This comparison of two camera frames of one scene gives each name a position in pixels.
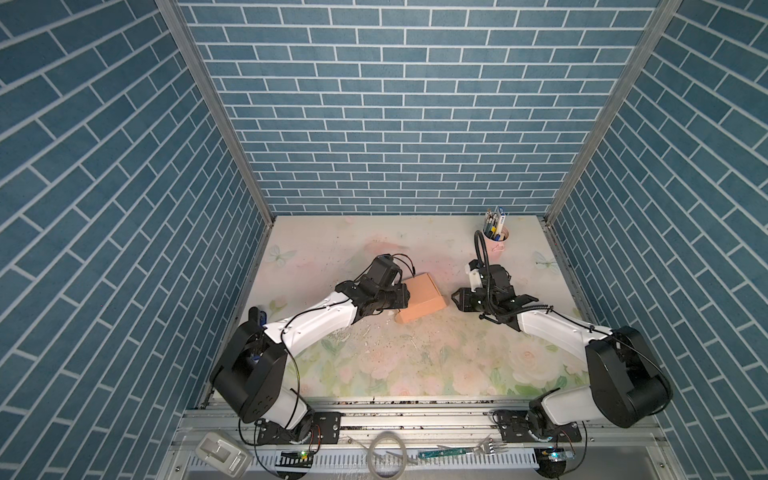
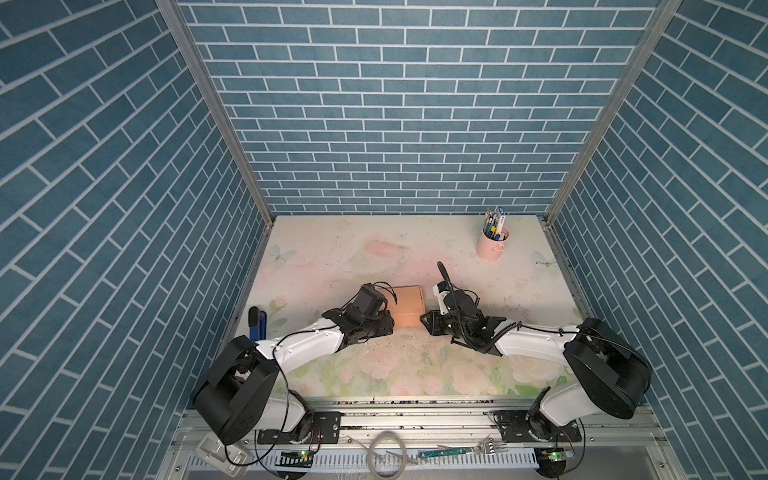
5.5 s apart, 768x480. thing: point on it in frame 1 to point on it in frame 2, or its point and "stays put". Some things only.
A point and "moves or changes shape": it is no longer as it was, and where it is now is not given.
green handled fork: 484,447 stays put
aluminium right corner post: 663,11 stays put
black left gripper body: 393,297 to 380,325
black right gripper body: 476,301 to 443,325
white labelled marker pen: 501,226 stays put
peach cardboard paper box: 425,296 moves or changes shape
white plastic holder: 223,454 stays put
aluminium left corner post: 179,21 stays put
